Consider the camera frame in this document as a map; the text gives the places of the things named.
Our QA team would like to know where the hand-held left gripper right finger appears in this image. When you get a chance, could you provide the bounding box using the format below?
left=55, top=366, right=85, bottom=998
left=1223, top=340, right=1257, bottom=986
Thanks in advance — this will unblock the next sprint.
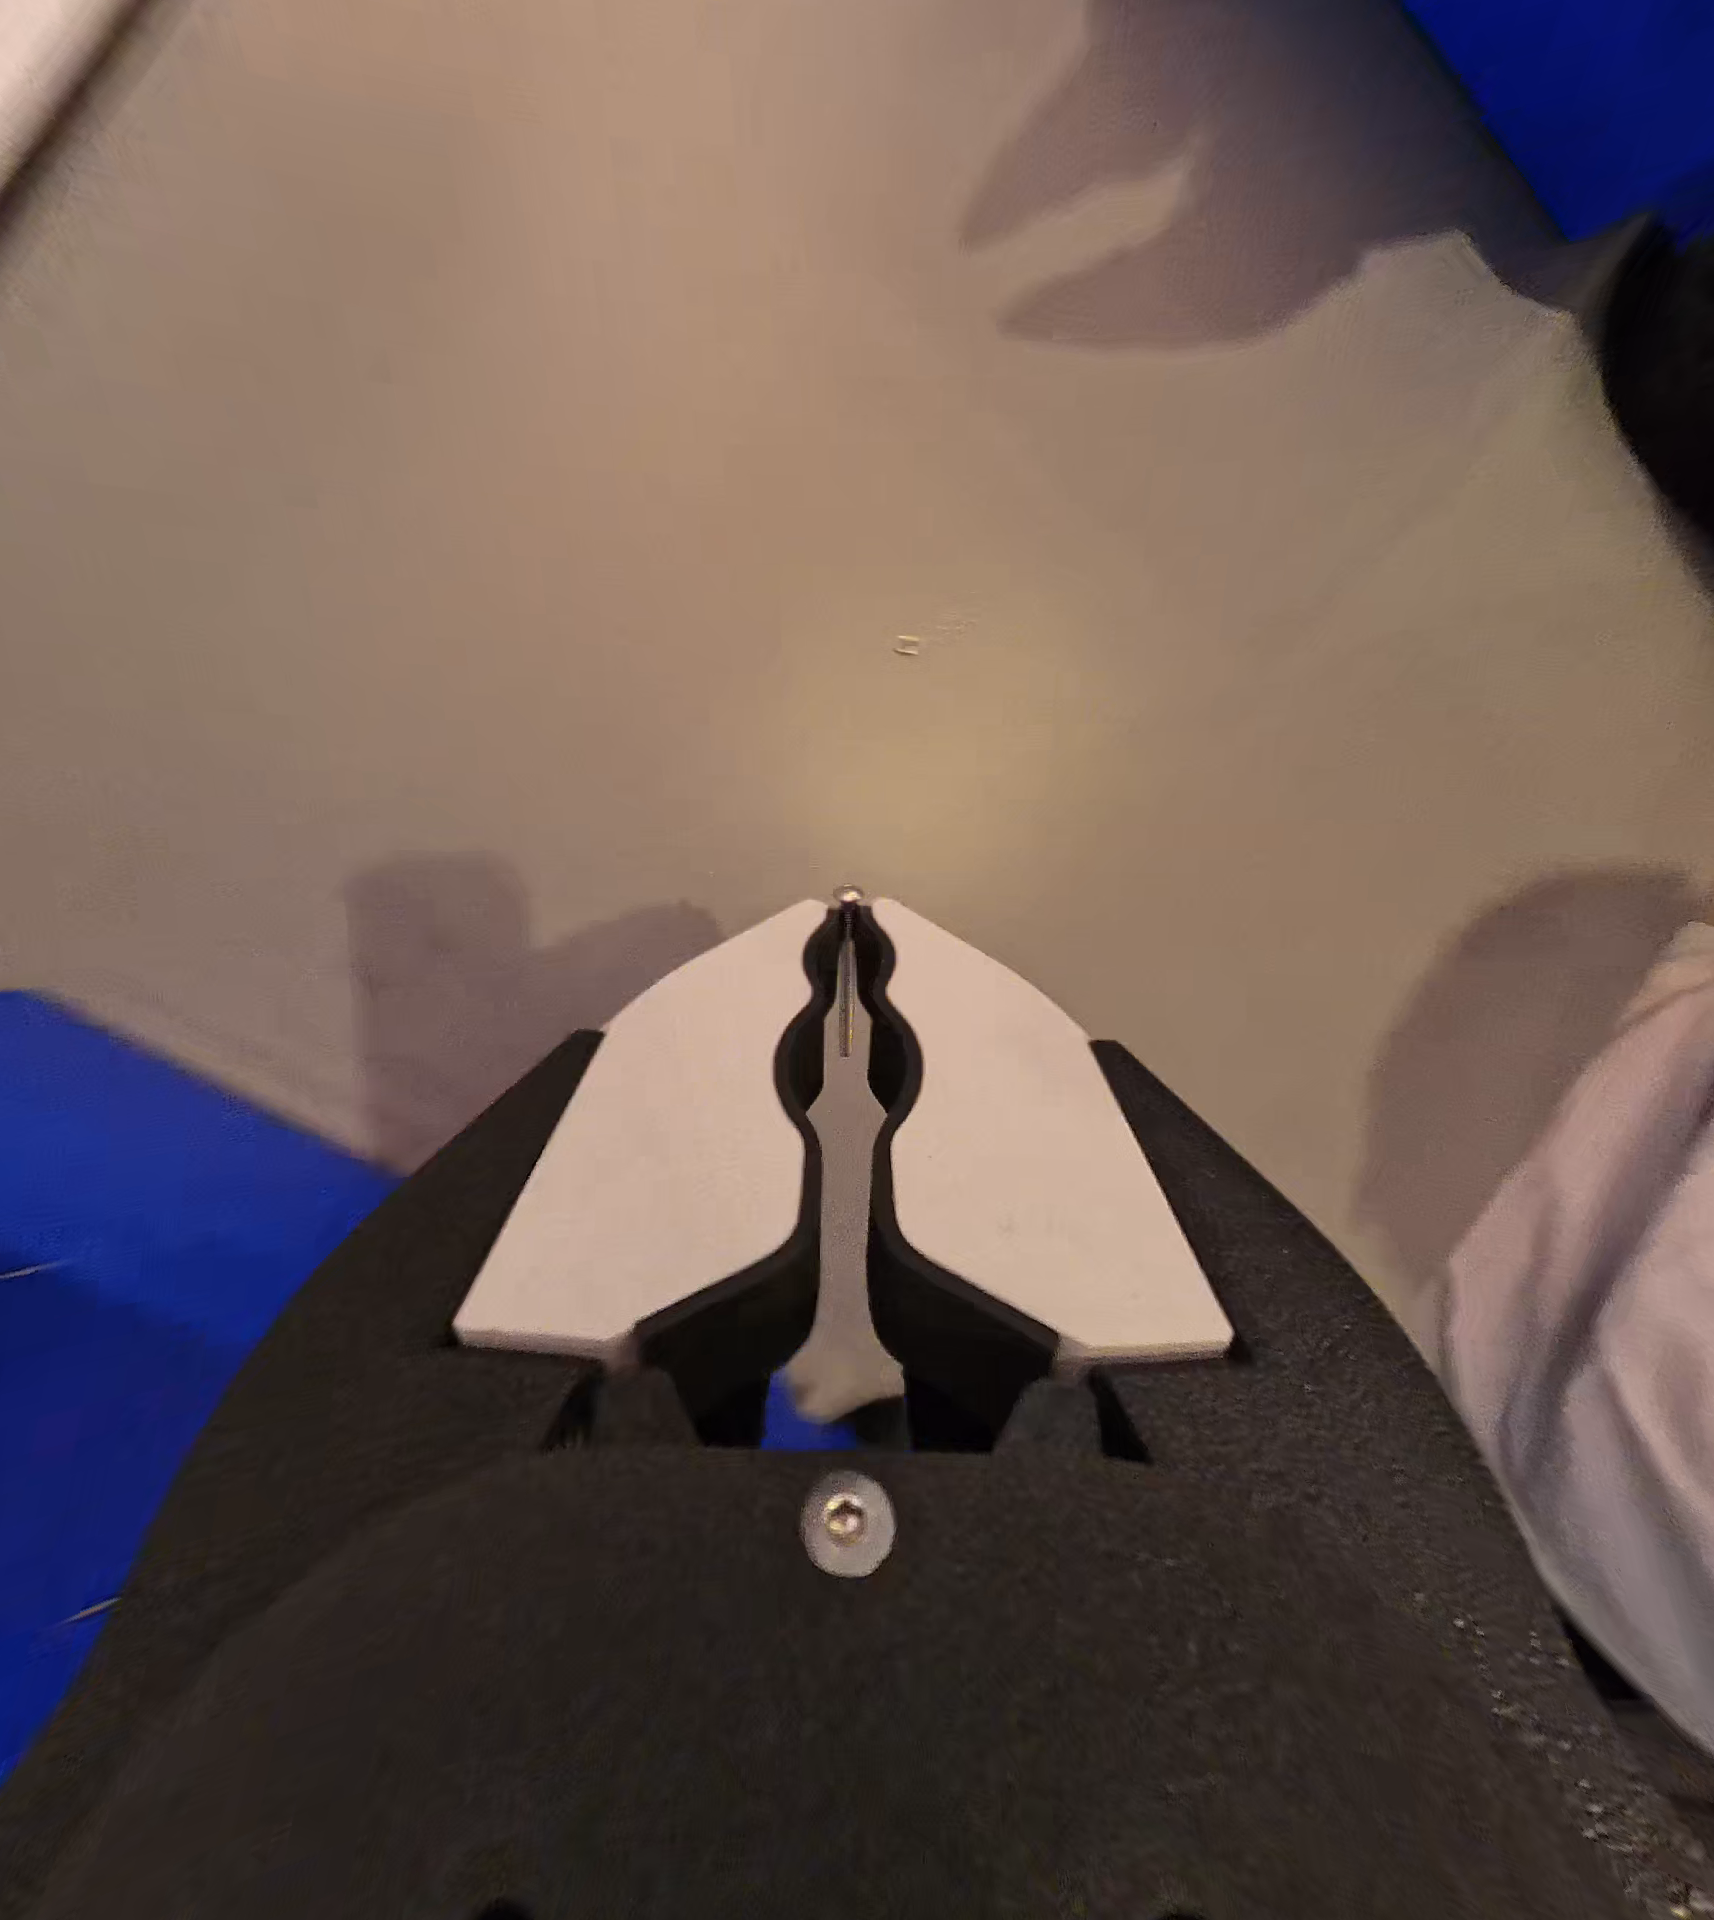
left=851, top=896, right=1236, bottom=1455

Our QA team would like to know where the blue plastic bin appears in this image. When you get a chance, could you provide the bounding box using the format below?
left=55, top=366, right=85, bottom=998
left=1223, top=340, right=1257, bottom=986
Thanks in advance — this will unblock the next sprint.
left=0, top=986, right=864, bottom=1897
left=1398, top=0, right=1714, bottom=248

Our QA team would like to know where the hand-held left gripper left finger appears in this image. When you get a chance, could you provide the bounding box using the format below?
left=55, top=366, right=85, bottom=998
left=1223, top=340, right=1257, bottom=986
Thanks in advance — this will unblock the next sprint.
left=457, top=898, right=851, bottom=1448

